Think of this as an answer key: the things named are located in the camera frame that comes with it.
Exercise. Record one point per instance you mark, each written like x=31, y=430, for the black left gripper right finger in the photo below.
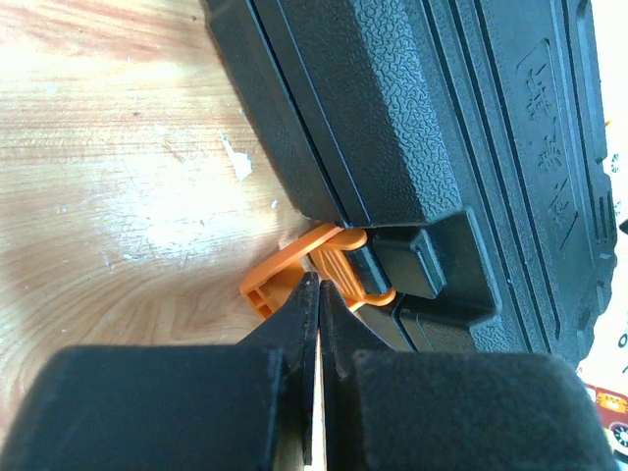
x=393, y=410

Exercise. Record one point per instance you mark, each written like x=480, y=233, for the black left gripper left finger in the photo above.
x=242, y=406

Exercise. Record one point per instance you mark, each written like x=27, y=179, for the black plastic tool case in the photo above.
x=465, y=137

